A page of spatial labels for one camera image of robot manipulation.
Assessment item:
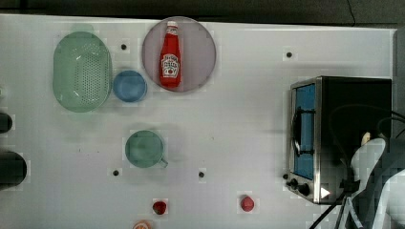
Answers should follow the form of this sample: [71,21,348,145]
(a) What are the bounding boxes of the black cylinder lower left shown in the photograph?
[0,152,28,191]

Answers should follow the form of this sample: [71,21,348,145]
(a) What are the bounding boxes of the red round fruit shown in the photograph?
[240,196,255,212]

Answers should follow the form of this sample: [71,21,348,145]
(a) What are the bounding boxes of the green perforated colander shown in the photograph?
[53,31,113,113]

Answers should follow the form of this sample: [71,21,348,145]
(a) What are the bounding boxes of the black cylinder upper left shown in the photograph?
[0,113,12,134]

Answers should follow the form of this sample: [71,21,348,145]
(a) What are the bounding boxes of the black toaster oven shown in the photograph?
[288,75,392,205]

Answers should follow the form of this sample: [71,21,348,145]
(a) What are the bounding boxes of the dark red strawberry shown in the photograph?
[153,201,167,215]

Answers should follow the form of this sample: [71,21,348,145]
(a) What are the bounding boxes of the peeled yellow banana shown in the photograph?
[361,132,371,145]

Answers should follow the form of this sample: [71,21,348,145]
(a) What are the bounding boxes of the red ketchup bottle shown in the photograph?
[159,21,181,88]

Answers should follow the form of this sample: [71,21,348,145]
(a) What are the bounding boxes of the green mug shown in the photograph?
[125,130,168,169]

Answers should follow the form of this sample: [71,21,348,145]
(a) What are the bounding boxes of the black cylinder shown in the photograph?
[0,113,12,134]
[0,152,28,191]

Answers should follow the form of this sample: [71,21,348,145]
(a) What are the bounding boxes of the grey round plate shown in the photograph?
[141,16,217,93]

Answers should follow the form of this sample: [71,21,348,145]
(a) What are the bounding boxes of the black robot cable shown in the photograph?
[309,103,405,229]

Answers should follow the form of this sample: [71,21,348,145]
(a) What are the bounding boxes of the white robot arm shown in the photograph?
[334,138,404,229]

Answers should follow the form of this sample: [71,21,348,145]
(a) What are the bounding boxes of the blue bowl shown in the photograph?
[113,71,147,103]

